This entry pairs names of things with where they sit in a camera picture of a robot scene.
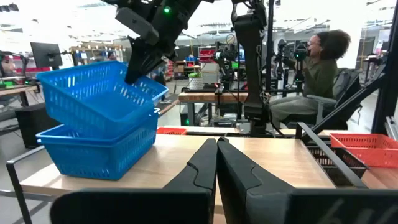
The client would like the black office chair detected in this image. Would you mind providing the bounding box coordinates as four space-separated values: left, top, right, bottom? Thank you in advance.
279 67 363 130

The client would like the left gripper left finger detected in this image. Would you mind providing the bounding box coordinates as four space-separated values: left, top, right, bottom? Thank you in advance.
49 138 218 224

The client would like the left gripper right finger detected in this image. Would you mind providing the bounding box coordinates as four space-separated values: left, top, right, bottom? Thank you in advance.
216 136 398 224

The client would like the black computer case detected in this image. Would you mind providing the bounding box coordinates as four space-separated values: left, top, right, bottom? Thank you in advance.
14 102 62 150

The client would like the black rig frame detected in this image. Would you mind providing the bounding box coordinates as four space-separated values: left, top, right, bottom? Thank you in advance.
265 0 398 144

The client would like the wooden shelf black metal frame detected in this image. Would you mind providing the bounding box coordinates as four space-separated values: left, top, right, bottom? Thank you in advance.
5 122 369 224

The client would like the blue plastic basket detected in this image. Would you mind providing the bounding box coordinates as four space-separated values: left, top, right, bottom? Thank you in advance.
35 108 160 182
35 60 169 139

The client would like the rack with red bins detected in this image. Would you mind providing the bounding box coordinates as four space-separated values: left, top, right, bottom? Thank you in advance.
198 46 217 63

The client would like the white pot with plant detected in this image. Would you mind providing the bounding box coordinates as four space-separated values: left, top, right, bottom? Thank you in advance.
187 72 205 91

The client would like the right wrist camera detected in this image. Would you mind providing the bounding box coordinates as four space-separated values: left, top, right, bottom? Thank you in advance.
114 6 160 47

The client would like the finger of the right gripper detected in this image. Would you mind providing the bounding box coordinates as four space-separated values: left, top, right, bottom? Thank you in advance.
124 43 167 85

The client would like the black computer monitor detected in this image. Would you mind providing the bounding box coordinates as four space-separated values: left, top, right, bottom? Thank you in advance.
29 42 63 70

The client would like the orange plastic basket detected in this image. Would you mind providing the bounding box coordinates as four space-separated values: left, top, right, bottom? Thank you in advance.
155 126 188 136
329 133 398 169

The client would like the black plastic basket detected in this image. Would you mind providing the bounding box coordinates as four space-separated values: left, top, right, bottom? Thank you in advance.
306 145 369 188

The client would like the wooden workbench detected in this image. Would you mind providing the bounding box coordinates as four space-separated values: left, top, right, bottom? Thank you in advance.
178 91 250 104

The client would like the seated person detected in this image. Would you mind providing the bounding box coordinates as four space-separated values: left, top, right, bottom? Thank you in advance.
269 29 352 126

